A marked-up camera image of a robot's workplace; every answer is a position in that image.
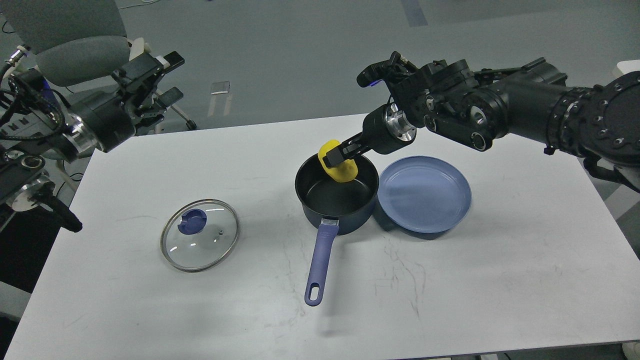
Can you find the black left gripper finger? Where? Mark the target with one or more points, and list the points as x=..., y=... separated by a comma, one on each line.
x=151, y=111
x=138, y=79

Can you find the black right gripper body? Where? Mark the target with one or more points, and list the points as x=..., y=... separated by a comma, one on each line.
x=386, y=130

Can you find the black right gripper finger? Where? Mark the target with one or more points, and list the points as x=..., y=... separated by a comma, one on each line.
x=335, y=153
x=354, y=143

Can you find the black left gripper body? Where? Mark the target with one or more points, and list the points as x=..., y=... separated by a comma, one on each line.
x=104, y=115

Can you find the yellow potato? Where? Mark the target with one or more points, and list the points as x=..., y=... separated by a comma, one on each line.
x=344, y=172

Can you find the glass lid with blue knob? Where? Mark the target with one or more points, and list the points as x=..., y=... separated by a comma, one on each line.
x=200, y=235

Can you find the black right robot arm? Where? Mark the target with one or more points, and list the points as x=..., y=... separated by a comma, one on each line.
x=599, y=124

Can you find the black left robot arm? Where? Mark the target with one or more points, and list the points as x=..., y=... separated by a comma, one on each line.
x=25, y=183

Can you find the grey office chair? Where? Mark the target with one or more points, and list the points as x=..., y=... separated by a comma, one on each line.
x=74, y=44

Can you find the blue plate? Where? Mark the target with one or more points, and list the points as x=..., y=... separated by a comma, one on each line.
x=424, y=194

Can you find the black box at left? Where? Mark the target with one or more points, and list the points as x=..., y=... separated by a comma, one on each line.
x=25, y=244

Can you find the white side table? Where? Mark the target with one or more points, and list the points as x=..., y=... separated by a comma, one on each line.
x=626, y=66

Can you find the blue saucepan with handle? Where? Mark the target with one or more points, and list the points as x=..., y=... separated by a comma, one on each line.
x=333, y=208

